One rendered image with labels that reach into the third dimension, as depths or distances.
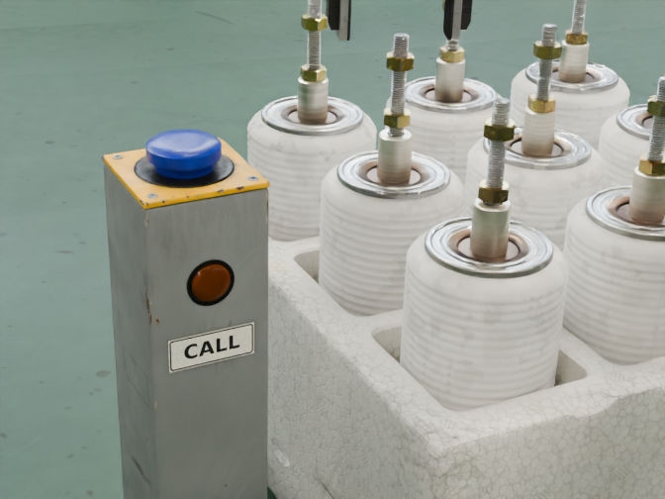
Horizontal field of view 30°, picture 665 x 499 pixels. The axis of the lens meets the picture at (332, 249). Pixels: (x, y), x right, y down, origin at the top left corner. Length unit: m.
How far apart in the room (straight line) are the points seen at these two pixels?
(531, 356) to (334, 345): 0.12
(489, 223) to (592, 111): 0.31
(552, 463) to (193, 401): 0.21
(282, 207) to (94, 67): 0.96
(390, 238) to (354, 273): 0.04
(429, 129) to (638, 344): 0.25
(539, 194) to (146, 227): 0.31
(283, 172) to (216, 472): 0.25
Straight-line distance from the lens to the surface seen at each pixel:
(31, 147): 1.56
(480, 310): 0.70
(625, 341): 0.79
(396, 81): 0.80
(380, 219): 0.79
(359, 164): 0.83
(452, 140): 0.94
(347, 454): 0.79
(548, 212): 0.86
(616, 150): 0.93
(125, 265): 0.68
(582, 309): 0.80
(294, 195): 0.90
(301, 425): 0.85
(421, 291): 0.72
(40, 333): 1.15
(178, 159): 0.65
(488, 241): 0.72
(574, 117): 1.00
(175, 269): 0.65
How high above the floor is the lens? 0.58
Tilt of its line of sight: 27 degrees down
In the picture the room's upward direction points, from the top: 2 degrees clockwise
